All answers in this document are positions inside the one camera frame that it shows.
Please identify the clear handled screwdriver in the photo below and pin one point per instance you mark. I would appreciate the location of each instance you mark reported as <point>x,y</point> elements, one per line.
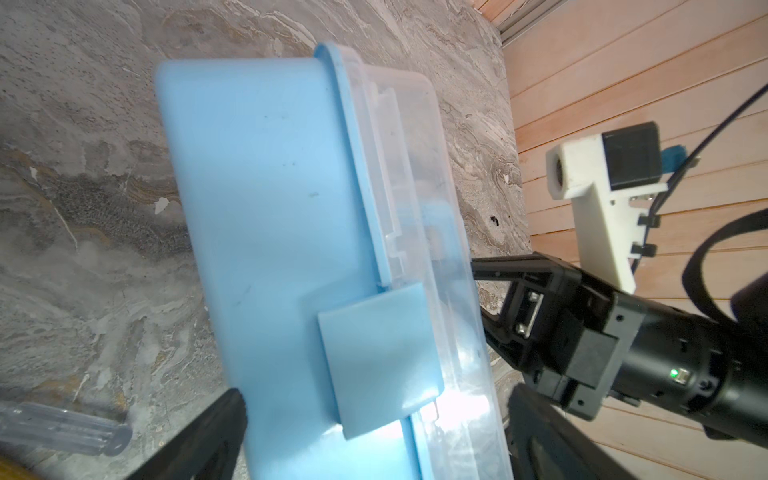
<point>36,425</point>

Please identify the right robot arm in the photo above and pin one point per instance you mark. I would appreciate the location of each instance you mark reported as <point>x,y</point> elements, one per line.
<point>709,366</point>

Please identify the blue plastic tool box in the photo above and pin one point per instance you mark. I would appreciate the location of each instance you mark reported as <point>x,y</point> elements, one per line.
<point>323,216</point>

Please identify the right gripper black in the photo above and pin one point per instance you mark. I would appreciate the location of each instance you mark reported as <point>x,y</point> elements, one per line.
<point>552,329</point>

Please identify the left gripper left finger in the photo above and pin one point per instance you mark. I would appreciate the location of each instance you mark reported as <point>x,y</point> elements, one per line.
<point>207,448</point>

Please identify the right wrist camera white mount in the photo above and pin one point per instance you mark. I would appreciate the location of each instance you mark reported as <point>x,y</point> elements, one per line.
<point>603,176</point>

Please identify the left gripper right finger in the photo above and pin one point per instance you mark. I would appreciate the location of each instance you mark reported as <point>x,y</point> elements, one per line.
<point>545,445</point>

